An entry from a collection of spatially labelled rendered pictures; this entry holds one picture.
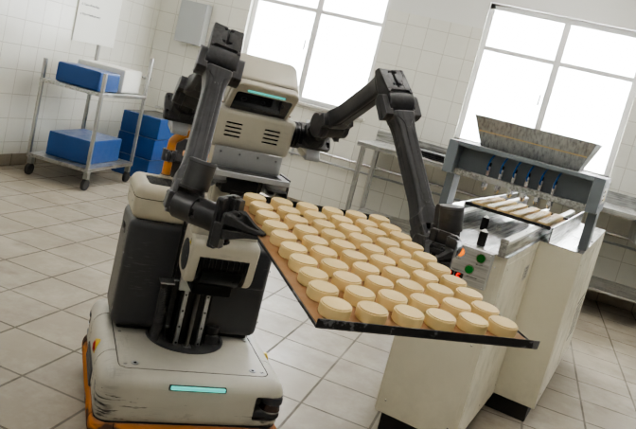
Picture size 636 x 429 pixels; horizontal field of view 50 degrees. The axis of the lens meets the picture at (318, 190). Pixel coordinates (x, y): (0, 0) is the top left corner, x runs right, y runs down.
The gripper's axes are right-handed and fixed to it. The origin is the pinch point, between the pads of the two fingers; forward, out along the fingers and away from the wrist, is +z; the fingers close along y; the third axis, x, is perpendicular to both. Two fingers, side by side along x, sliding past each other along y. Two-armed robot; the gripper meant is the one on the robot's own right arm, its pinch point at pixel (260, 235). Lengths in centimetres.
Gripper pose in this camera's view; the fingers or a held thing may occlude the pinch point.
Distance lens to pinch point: 131.6
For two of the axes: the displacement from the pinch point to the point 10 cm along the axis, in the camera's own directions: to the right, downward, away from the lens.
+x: 4.1, -0.8, 9.1
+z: 8.8, 3.1, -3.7
